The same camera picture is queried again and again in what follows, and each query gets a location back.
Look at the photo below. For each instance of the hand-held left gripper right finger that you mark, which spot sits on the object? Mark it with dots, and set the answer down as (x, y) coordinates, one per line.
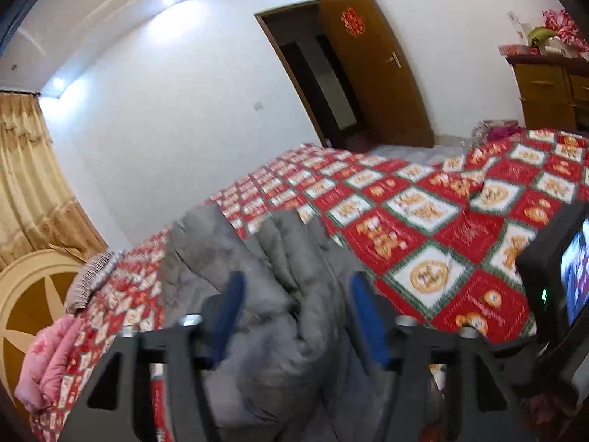
(368, 327)

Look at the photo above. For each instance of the cream wooden headboard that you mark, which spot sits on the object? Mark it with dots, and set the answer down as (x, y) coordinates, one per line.
(27, 285)

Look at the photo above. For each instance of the wooden cabinet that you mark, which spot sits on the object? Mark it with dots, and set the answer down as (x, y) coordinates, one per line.
(543, 92)

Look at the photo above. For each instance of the grey puffer jacket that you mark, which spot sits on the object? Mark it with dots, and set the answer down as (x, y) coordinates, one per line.
(276, 331)

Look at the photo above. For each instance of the brown door frame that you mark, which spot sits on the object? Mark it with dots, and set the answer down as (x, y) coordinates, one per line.
(285, 9)

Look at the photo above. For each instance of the brown wooden door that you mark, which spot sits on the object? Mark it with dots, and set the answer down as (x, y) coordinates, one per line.
(377, 101)

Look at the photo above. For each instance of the flat red patterned box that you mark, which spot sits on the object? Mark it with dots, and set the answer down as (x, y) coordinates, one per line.
(517, 49)

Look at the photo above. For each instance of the pile of clothes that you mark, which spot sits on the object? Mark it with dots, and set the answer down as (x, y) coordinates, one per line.
(499, 132)

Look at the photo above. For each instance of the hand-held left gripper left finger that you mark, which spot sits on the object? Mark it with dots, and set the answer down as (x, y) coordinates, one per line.
(228, 317)

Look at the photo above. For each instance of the beige curtain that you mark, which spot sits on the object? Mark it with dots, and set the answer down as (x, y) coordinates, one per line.
(32, 170)

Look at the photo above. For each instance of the red checkered bedspread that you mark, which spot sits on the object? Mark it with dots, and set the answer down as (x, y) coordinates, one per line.
(414, 239)

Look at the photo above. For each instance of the green cloth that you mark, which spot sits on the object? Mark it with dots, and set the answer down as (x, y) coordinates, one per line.
(539, 35)

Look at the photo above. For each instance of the white box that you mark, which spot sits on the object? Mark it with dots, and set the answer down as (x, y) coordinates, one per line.
(517, 27)

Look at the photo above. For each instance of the grey striped pillow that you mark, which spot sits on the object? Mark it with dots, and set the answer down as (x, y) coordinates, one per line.
(87, 281)

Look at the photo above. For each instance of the red paper door decoration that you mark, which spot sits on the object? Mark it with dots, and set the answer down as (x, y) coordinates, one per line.
(352, 21)

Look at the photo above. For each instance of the pink folded blanket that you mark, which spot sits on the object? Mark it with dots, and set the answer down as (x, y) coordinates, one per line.
(46, 359)

